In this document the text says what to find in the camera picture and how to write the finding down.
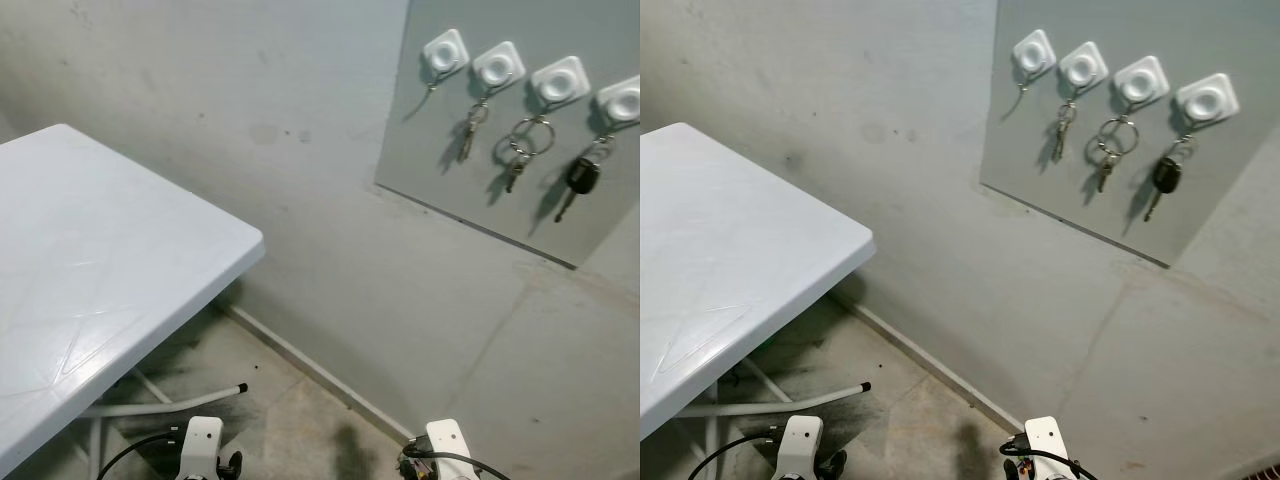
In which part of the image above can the white plastic folding table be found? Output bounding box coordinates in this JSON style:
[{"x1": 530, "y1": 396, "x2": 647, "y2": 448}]
[
  {"x1": 0, "y1": 123, "x2": 266, "y2": 479},
  {"x1": 640, "y1": 122, "x2": 877, "y2": 441}
]

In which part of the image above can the key bunch with large rings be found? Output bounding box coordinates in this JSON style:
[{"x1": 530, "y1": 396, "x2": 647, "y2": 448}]
[
  {"x1": 495, "y1": 115, "x2": 556, "y2": 194},
  {"x1": 1090, "y1": 116, "x2": 1141, "y2": 193}
]

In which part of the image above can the black headed car key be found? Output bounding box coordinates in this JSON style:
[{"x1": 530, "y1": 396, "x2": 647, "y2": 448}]
[
  {"x1": 1143, "y1": 135, "x2": 1196, "y2": 223},
  {"x1": 553, "y1": 135, "x2": 613, "y2": 224}
]

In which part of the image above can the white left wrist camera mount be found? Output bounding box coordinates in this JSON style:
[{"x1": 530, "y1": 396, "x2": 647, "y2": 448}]
[
  {"x1": 175, "y1": 416, "x2": 223, "y2": 480},
  {"x1": 778, "y1": 415, "x2": 824, "y2": 480}
]

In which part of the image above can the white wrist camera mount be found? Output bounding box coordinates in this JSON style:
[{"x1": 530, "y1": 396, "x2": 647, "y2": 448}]
[
  {"x1": 425, "y1": 418, "x2": 473, "y2": 480},
  {"x1": 778, "y1": 415, "x2": 824, "y2": 480},
  {"x1": 175, "y1": 416, "x2": 223, "y2": 480},
  {"x1": 1024, "y1": 416, "x2": 1071, "y2": 480}
]

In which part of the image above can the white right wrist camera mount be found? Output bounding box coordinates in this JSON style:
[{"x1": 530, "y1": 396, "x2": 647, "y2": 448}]
[
  {"x1": 425, "y1": 418, "x2": 473, "y2": 480},
  {"x1": 1024, "y1": 416, "x2": 1071, "y2": 480}
]

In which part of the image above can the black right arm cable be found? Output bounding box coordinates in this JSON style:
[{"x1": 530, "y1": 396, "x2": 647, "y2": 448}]
[
  {"x1": 405, "y1": 445, "x2": 516, "y2": 480},
  {"x1": 1005, "y1": 445, "x2": 1101, "y2": 480}
]

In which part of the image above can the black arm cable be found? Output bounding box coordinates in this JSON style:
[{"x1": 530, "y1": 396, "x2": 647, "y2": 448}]
[
  {"x1": 687, "y1": 430, "x2": 786, "y2": 480},
  {"x1": 405, "y1": 445, "x2": 516, "y2": 480},
  {"x1": 97, "y1": 428, "x2": 186, "y2": 480},
  {"x1": 1005, "y1": 445, "x2": 1101, "y2": 480}
]

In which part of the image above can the white metal table leg frame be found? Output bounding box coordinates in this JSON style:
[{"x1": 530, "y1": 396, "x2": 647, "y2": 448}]
[
  {"x1": 680, "y1": 358, "x2": 872, "y2": 480},
  {"x1": 75, "y1": 368, "x2": 249, "y2": 480}
]

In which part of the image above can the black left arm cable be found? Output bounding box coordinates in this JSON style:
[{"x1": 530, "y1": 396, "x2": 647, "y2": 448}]
[
  {"x1": 687, "y1": 430, "x2": 786, "y2": 480},
  {"x1": 97, "y1": 428, "x2": 186, "y2": 480}
]

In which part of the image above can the small silver key on ring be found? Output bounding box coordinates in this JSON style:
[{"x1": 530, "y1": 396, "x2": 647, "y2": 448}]
[
  {"x1": 1050, "y1": 100, "x2": 1079, "y2": 161},
  {"x1": 458, "y1": 100, "x2": 491, "y2": 163}
]

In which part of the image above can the white square wall hook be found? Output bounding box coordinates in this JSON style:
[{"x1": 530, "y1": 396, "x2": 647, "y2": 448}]
[
  {"x1": 594, "y1": 75, "x2": 641, "y2": 137},
  {"x1": 529, "y1": 55, "x2": 591, "y2": 120},
  {"x1": 1175, "y1": 73, "x2": 1241, "y2": 137},
  {"x1": 1112, "y1": 55, "x2": 1171, "y2": 120},
  {"x1": 421, "y1": 28, "x2": 471, "y2": 94},
  {"x1": 471, "y1": 41, "x2": 527, "y2": 102},
  {"x1": 1057, "y1": 41, "x2": 1109, "y2": 102},
  {"x1": 1011, "y1": 29, "x2": 1058, "y2": 94}
]

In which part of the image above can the grey wall board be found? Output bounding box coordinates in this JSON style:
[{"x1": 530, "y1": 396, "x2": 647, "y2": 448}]
[
  {"x1": 375, "y1": 0, "x2": 641, "y2": 269},
  {"x1": 980, "y1": 0, "x2": 1280, "y2": 268}
]

